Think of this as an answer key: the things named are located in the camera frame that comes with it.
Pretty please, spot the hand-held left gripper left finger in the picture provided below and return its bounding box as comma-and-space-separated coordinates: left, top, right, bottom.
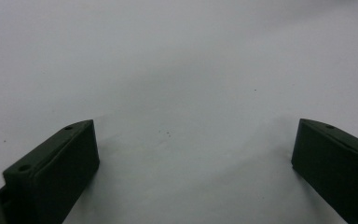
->
0, 119, 101, 224

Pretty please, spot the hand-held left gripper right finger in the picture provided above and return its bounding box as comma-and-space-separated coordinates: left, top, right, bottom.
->
291, 118, 358, 224

